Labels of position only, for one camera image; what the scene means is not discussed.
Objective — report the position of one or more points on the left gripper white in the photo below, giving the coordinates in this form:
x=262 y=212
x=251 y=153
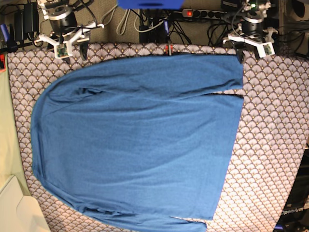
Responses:
x=254 y=37

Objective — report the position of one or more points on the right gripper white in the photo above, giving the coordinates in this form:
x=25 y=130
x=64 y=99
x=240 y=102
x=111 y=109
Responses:
x=62 y=45

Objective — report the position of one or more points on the blue T-shirt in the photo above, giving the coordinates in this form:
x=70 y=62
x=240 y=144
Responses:
x=140 y=143

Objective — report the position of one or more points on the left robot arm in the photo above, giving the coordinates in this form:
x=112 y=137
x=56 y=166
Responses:
x=250 y=11

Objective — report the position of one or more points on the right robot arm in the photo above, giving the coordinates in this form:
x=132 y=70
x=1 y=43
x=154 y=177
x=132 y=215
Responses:
x=66 y=33

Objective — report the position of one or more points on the blue box overhead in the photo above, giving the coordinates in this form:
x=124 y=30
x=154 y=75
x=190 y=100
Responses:
x=150 y=4

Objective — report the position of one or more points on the black power adapter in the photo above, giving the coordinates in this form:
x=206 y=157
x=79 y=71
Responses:
x=26 y=22

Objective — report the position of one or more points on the white power strip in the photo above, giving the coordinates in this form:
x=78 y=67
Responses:
x=203 y=14

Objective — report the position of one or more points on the red black table clamp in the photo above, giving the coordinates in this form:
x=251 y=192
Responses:
x=169 y=49

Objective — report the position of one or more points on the fan-patterned table cloth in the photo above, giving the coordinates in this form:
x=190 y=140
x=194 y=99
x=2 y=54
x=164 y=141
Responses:
x=269 y=147

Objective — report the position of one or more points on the black OpenArm case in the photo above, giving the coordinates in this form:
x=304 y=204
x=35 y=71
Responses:
x=295 y=215

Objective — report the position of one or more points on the white plastic bin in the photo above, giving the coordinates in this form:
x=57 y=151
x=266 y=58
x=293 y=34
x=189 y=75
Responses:
x=18 y=212

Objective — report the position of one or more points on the blue handled clamp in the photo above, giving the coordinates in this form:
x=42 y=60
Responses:
x=11 y=45

